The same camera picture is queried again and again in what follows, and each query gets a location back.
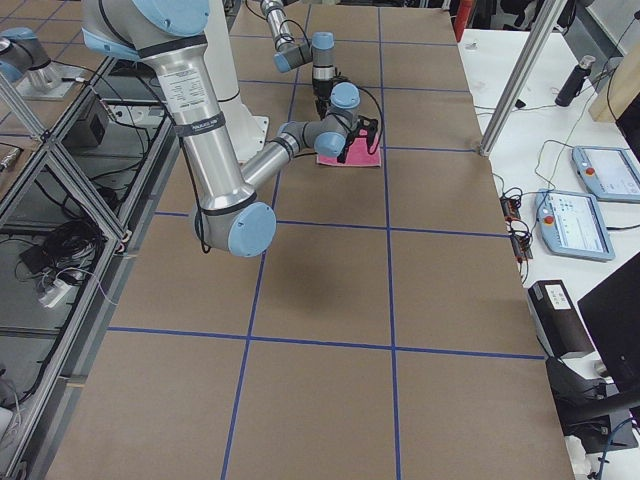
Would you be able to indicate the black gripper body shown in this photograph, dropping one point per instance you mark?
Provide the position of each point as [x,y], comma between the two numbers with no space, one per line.
[320,92]
[349,138]

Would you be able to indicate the pink and grey towel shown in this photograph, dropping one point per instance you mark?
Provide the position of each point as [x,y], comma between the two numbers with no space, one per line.
[358,156]

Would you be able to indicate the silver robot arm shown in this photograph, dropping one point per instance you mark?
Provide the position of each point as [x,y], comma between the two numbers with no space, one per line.
[169,37]
[300,40]

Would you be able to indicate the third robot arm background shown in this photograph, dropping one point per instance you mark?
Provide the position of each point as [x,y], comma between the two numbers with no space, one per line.
[26,64]

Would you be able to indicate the black water bottle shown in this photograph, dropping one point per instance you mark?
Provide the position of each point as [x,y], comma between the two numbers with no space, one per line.
[574,83]

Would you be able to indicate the near teach pendant tablet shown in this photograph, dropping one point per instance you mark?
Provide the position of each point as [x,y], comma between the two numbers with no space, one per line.
[571,225]

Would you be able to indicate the teach pendant tablet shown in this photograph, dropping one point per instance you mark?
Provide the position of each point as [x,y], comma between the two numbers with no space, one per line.
[571,225]
[609,173]

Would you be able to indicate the far teach pendant tablet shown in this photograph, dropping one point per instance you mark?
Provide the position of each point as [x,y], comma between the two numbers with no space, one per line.
[609,173]

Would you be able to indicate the black labelled box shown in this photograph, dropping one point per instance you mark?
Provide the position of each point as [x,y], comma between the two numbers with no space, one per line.
[558,324]

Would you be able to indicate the black monitor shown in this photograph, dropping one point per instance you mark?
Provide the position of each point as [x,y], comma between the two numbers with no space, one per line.
[610,312]

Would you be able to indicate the white power strip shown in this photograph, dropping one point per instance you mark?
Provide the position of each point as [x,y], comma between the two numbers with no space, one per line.
[54,293]

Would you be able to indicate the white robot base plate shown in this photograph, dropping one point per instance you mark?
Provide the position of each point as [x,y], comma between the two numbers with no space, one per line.
[250,138]

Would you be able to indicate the aluminium frame post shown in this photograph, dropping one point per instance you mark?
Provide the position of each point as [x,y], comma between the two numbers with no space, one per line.
[536,40]

